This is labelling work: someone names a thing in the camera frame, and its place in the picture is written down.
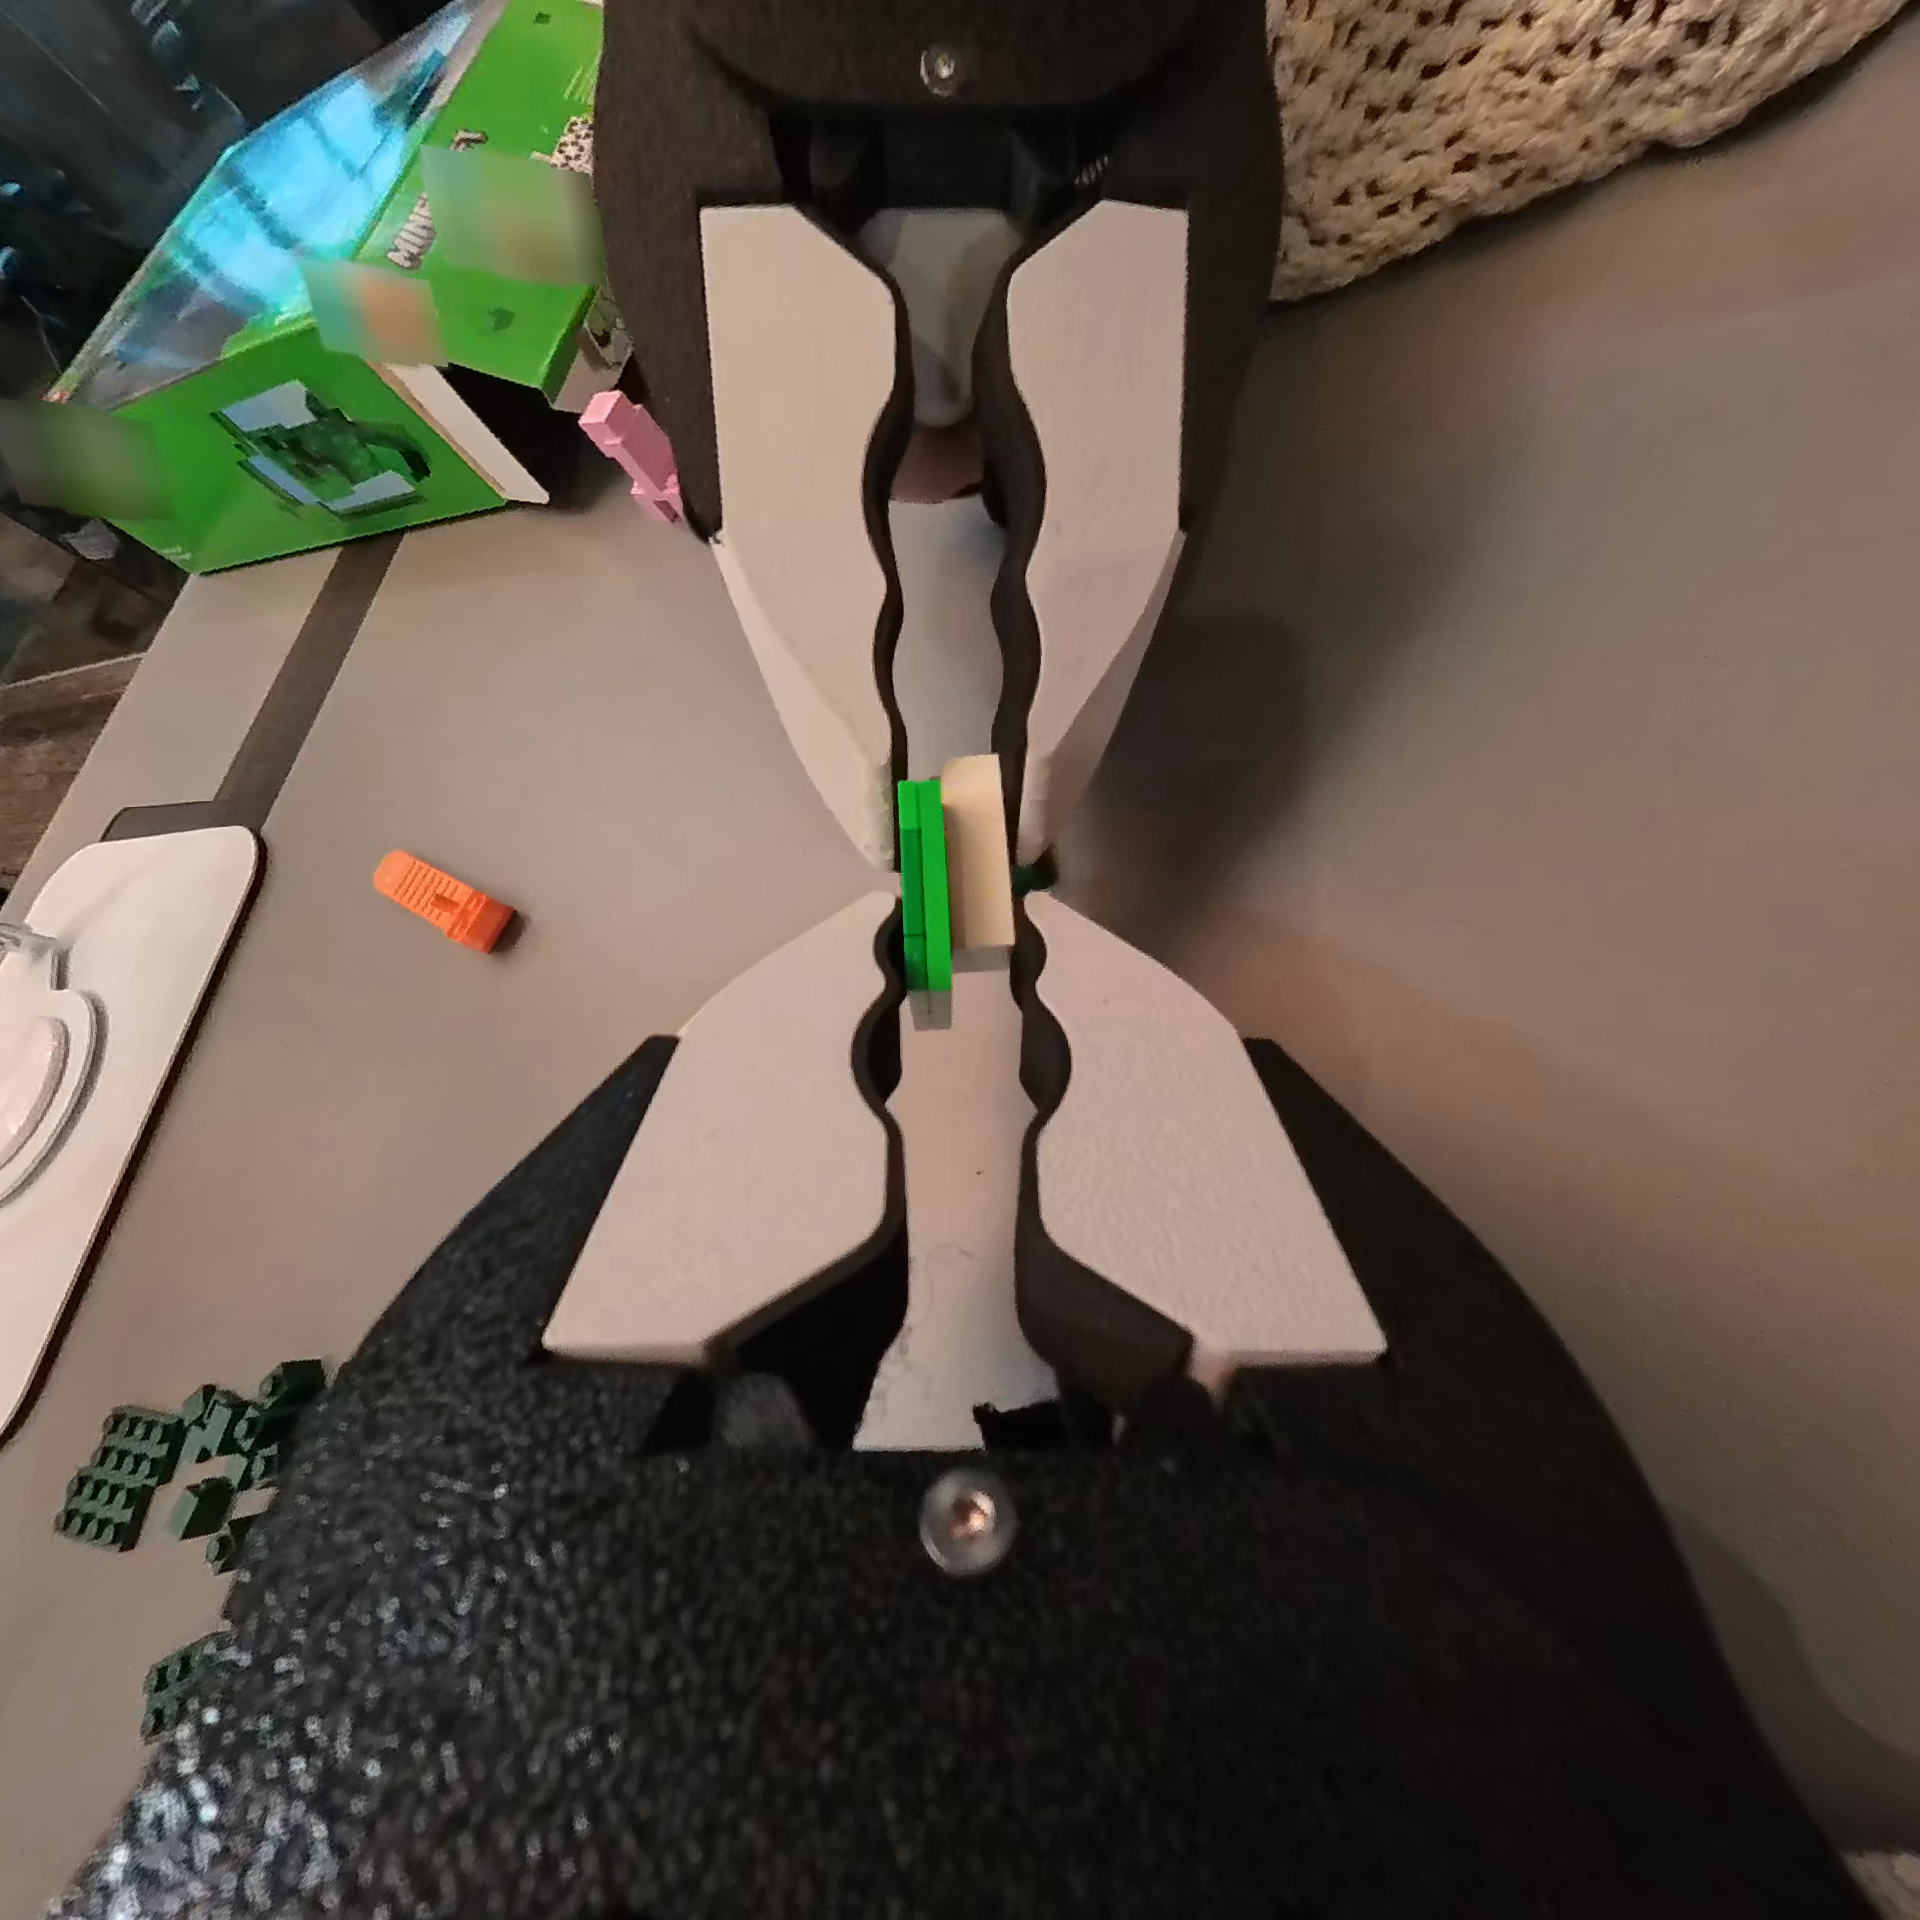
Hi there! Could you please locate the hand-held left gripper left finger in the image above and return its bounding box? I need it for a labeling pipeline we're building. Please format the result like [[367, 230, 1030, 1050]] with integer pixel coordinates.
[[540, 892, 910, 1374]]

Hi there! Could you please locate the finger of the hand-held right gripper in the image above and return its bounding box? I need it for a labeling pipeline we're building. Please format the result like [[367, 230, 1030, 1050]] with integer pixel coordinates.
[[992, 199, 1189, 873], [698, 199, 913, 876]]

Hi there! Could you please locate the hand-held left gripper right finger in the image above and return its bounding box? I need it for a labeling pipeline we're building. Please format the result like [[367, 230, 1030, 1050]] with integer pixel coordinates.
[[1014, 885, 1391, 1374]]

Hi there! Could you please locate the bright green lego tile panel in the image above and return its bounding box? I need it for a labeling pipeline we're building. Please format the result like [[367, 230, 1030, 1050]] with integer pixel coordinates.
[[893, 750, 1021, 1039]]

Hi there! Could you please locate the person's right forearm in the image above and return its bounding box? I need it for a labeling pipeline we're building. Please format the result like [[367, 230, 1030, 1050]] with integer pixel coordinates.
[[1265, 0, 1920, 311]]

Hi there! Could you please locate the pink lego pig figure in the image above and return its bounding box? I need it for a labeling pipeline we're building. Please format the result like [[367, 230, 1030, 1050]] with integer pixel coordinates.
[[581, 391, 700, 531]]

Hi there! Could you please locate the green lego set box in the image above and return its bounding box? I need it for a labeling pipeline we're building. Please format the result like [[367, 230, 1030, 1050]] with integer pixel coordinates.
[[43, 0, 631, 577]]

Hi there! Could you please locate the orange brick separator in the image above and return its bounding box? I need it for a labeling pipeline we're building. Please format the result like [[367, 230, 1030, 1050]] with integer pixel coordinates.
[[373, 851, 520, 955]]

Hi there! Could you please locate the black strip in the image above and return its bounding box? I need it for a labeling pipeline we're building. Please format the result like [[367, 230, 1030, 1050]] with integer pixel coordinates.
[[216, 525, 408, 820]]

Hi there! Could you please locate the white rounded board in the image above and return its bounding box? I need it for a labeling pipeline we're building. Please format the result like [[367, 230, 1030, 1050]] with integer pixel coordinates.
[[0, 824, 264, 1443]]

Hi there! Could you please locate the pile of dark green bricks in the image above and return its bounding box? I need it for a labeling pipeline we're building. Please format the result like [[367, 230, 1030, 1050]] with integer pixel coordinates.
[[51, 1356, 331, 1743]]

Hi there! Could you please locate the clear plastic dish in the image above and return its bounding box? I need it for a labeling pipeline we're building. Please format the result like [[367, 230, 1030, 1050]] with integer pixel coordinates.
[[0, 923, 108, 1202]]

